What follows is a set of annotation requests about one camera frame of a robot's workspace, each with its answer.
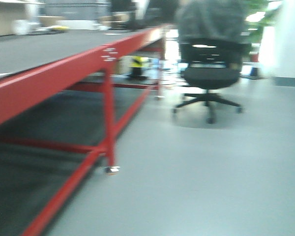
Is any grey jacket on chair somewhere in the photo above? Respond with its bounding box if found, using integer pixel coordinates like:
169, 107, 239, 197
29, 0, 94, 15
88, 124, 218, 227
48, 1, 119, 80
176, 0, 246, 43

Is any black office chair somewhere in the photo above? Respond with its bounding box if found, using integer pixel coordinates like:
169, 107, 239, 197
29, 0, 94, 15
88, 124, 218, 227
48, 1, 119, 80
172, 38, 250, 124

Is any red metal table frame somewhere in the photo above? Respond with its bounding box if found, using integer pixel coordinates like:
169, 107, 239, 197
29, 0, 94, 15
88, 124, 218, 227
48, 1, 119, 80
0, 26, 165, 236

